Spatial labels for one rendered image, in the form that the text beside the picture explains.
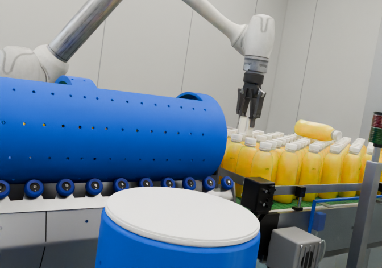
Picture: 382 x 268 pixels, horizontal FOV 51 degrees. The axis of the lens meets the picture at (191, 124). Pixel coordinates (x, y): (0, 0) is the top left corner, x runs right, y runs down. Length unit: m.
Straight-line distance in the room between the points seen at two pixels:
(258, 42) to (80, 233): 0.88
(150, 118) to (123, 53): 3.34
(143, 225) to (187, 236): 0.07
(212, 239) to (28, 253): 0.55
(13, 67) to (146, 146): 0.66
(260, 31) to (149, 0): 3.20
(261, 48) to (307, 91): 4.52
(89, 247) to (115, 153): 0.25
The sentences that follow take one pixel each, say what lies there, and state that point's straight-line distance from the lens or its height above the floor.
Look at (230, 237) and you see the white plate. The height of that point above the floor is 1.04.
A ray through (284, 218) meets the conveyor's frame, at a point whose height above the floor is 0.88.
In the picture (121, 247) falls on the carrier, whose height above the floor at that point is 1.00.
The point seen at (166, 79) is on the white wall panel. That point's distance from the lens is 4.77.
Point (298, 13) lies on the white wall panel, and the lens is 6.30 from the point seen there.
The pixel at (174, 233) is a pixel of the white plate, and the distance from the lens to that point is 0.62.
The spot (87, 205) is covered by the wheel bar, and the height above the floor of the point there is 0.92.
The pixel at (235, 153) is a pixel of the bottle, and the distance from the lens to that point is 1.43.
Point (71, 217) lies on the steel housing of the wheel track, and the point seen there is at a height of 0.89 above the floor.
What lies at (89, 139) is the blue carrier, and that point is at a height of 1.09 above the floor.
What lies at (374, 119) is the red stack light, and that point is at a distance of 1.40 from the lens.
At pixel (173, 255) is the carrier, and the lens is 0.61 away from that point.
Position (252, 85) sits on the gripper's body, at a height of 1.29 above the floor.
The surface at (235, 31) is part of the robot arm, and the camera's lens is 1.63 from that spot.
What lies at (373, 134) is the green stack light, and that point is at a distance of 1.39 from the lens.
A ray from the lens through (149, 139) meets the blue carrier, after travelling 1.07.
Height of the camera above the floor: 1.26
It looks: 6 degrees down
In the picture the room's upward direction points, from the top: 8 degrees clockwise
